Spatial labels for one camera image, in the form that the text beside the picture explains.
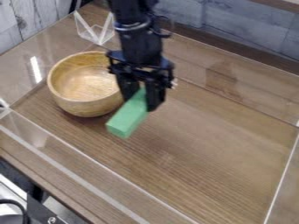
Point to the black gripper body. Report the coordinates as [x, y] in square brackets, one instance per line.
[140, 54]

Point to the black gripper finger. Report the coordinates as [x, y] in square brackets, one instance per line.
[128, 85]
[155, 94]

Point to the green rectangular block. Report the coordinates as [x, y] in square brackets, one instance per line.
[128, 117]

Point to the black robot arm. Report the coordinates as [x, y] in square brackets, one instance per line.
[131, 11]

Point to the wooden bowl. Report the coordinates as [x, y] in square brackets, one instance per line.
[83, 87]

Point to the clear acrylic corner bracket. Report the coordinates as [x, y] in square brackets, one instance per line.
[95, 33]

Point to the black metal bracket with bolt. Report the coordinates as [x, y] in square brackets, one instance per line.
[40, 214]

